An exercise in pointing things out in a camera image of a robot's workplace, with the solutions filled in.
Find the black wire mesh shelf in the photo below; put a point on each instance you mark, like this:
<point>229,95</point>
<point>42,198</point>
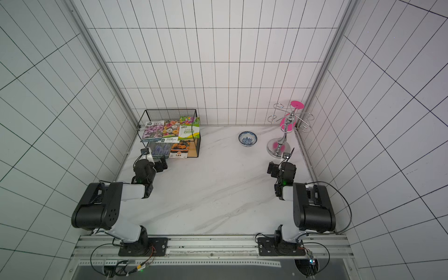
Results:
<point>168,114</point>

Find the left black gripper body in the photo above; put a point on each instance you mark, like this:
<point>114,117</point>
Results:
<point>160,164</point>

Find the lavender seed bag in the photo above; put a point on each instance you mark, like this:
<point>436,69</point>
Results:
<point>160,149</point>

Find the purple flower seed bag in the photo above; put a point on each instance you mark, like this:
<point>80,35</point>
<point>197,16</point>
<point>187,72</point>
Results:
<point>153,131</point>

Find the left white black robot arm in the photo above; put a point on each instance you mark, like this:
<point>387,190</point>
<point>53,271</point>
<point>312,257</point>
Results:
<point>99,209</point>

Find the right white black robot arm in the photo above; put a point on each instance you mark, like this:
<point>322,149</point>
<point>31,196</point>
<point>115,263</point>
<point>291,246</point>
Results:
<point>312,212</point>

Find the green zinnias seed bag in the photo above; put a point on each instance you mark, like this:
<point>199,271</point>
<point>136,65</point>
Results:
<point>189,128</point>

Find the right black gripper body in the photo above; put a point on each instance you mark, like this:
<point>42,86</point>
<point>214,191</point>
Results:
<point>274,169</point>

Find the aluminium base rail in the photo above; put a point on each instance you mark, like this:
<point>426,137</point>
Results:
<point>102,251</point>

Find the colourful ranunculus seed bag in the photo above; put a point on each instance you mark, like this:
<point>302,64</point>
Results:
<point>171,128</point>

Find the chrome pink cup rack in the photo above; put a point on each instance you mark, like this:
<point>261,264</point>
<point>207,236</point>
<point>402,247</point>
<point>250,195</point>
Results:
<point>294,117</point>

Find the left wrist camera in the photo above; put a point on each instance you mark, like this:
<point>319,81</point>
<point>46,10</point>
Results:
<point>145,151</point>

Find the orange marigold seed bag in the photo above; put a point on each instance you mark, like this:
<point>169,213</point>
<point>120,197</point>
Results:
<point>180,150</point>

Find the blue white floral bowl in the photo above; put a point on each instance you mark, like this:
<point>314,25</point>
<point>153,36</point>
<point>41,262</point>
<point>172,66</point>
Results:
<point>247,138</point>

